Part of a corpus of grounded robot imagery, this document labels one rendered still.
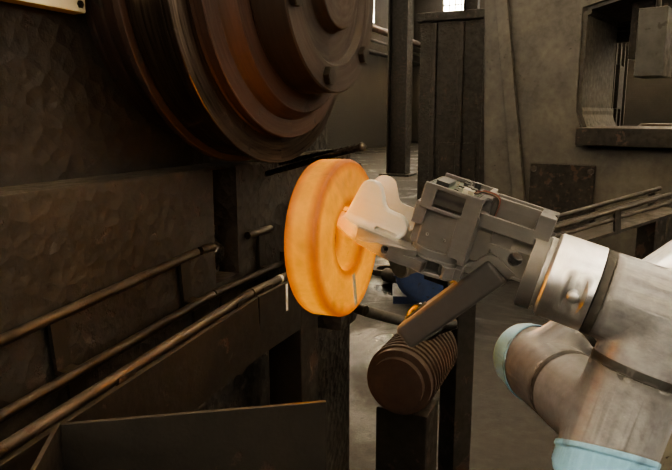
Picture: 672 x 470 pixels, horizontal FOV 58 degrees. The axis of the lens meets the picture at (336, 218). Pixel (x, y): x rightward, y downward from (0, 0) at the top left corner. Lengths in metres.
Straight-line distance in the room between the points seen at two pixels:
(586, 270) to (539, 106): 2.97
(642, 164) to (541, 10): 0.96
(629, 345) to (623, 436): 0.07
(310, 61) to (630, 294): 0.44
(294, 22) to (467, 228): 0.33
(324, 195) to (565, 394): 0.27
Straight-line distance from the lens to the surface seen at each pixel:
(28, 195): 0.67
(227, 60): 0.72
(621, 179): 3.36
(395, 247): 0.53
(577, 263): 0.52
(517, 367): 0.65
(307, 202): 0.54
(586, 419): 0.55
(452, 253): 0.53
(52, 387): 0.68
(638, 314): 0.52
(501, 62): 3.54
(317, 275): 0.54
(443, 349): 1.20
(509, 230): 0.53
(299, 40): 0.73
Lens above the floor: 0.95
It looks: 10 degrees down
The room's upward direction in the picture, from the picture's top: straight up
